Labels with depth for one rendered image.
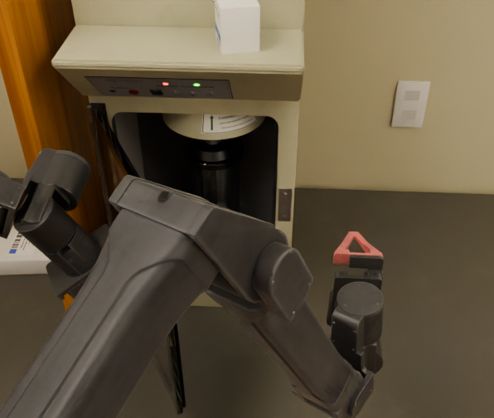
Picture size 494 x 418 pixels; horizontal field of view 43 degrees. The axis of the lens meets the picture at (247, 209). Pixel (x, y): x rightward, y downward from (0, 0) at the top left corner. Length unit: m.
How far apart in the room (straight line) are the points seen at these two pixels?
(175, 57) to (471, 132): 0.89
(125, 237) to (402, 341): 0.88
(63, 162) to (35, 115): 0.12
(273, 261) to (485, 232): 1.09
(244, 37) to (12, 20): 0.29
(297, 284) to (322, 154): 1.06
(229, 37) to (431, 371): 0.69
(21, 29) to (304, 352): 0.56
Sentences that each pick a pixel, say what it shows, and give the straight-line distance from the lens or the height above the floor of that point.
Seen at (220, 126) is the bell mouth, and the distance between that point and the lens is 1.01.
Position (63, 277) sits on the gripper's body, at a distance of 0.88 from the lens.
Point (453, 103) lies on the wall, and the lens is 1.50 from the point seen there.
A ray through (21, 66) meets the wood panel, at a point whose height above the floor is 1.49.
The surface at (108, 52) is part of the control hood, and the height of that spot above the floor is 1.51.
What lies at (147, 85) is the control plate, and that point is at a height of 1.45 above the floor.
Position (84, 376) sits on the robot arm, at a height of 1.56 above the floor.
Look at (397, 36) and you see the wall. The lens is 1.40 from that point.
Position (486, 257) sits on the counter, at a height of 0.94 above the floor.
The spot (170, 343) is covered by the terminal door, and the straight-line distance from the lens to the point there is 0.90.
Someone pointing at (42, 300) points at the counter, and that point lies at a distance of 1.33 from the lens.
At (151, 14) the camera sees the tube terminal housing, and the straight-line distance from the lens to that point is 0.92.
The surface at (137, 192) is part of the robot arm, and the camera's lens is 0.42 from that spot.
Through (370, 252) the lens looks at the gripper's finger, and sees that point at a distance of 0.90.
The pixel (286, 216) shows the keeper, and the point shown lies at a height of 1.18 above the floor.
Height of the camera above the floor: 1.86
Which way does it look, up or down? 39 degrees down
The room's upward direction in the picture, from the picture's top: straight up
